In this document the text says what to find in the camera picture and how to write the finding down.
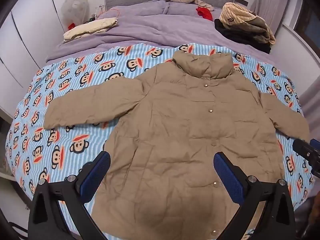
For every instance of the pale curtain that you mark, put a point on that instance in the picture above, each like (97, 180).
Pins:
(277, 2)

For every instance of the cream folded jacket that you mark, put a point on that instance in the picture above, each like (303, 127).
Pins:
(92, 27)

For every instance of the white covered fan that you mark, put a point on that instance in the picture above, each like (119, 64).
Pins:
(75, 8)

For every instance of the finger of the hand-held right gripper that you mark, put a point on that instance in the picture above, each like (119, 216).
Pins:
(315, 144)
(301, 148)

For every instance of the beige striped garment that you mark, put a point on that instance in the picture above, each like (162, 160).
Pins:
(240, 13)

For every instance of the khaki puffer jacket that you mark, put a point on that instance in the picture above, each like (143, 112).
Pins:
(175, 130)

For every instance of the small red box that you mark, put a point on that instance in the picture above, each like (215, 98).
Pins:
(71, 26)

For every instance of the purple pillow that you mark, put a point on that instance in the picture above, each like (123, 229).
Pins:
(140, 8)
(185, 8)

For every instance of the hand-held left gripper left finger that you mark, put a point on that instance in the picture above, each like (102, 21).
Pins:
(96, 176)

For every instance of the red cloth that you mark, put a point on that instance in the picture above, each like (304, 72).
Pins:
(203, 13)

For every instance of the pinkish beige cloth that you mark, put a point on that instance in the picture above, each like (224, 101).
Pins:
(203, 3)

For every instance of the dark framed window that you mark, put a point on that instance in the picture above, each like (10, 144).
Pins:
(308, 25)

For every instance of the monkey print striped blanket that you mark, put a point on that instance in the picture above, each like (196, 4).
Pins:
(75, 85)

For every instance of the black clothes pile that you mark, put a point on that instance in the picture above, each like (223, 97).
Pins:
(235, 36)

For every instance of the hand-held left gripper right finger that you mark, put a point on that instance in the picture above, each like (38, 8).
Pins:
(228, 177)

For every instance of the purple duvet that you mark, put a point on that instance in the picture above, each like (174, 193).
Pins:
(155, 28)

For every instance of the white wardrobe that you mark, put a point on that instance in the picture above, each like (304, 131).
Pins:
(25, 42)

